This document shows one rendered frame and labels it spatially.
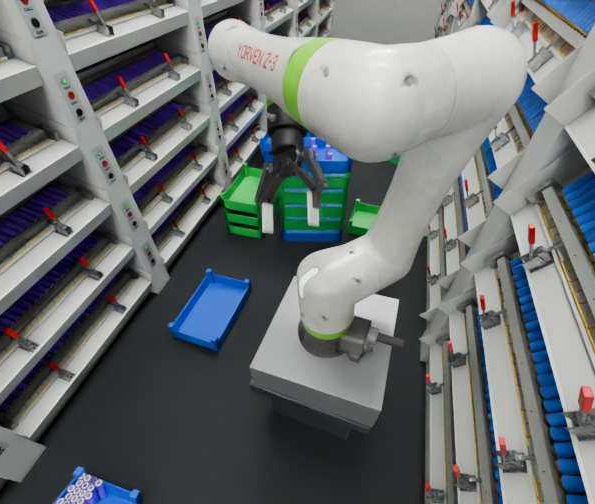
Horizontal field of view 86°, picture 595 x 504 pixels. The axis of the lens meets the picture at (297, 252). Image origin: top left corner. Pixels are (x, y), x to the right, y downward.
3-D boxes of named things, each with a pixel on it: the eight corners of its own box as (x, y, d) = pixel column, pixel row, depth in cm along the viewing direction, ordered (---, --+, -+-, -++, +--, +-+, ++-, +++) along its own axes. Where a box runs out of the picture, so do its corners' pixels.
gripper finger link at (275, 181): (281, 161, 70) (277, 158, 71) (258, 204, 74) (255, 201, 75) (292, 166, 73) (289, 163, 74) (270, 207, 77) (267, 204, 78)
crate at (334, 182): (344, 164, 151) (346, 148, 146) (348, 189, 137) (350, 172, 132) (281, 164, 152) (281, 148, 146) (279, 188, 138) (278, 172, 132)
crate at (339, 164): (346, 148, 146) (348, 132, 140) (350, 172, 132) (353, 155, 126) (281, 148, 146) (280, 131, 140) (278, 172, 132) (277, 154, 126)
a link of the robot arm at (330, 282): (372, 320, 77) (382, 265, 64) (318, 351, 72) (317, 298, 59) (341, 286, 86) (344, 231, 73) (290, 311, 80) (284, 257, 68)
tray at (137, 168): (209, 124, 153) (211, 96, 143) (130, 196, 113) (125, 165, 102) (170, 107, 153) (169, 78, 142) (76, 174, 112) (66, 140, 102)
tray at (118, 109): (199, 79, 139) (201, 45, 128) (105, 144, 98) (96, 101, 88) (156, 60, 138) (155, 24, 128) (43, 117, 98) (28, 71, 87)
